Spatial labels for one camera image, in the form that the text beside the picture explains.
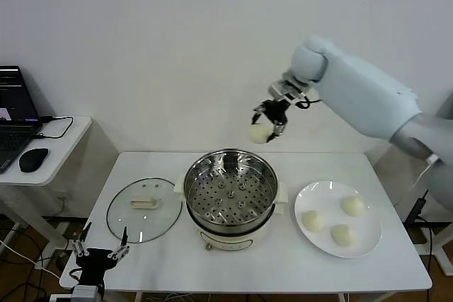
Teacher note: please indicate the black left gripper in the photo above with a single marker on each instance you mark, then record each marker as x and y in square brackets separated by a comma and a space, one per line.
[93, 263]

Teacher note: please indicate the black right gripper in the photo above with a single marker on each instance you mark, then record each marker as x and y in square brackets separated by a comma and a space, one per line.
[275, 111]

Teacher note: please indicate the white steamed baozi bun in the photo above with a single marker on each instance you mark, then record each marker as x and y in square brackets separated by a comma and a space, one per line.
[351, 206]
[260, 134]
[313, 221]
[342, 235]

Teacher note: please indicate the round glass pot lid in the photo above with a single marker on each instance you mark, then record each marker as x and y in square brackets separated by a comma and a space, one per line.
[152, 222]

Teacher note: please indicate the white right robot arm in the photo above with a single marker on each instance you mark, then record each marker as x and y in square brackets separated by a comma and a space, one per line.
[354, 97]

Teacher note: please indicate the stainless steel steamer basket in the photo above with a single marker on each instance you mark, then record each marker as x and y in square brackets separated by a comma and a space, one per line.
[212, 206]

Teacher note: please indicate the black floor power adapter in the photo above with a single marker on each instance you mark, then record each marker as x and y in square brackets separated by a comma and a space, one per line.
[60, 262]

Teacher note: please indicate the white round plate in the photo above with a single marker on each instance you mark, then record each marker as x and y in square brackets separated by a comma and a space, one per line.
[318, 196]

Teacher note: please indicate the black computer mouse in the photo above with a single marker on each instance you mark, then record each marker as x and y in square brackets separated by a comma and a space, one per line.
[32, 160]

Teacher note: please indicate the cream electric cooking pot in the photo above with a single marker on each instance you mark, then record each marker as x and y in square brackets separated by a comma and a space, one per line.
[226, 242]

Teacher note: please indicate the black open laptop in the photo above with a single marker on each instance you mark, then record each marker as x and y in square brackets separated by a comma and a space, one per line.
[14, 104]

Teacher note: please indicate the white side table with label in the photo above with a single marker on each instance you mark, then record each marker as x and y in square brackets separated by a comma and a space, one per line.
[444, 245]

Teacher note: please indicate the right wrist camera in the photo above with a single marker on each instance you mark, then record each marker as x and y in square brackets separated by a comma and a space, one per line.
[286, 88]

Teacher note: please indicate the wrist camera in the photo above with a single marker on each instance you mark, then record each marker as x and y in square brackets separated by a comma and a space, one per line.
[83, 294]
[286, 88]

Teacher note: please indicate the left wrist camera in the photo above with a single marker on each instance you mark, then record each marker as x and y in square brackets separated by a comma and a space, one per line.
[83, 294]

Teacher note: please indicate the white wall socket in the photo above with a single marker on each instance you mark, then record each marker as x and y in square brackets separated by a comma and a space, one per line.
[65, 197]

